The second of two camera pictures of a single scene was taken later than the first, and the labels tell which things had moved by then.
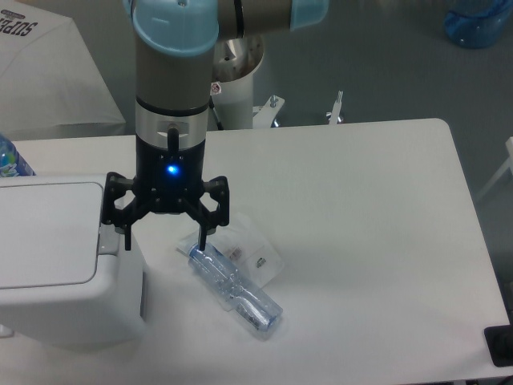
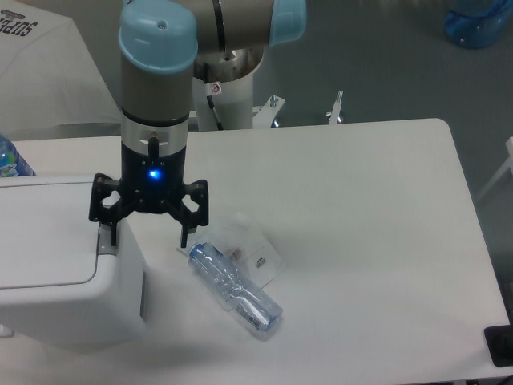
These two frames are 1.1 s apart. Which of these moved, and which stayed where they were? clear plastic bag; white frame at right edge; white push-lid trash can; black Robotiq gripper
Moved: black Robotiq gripper
Stayed: white push-lid trash can; clear plastic bag; white frame at right edge
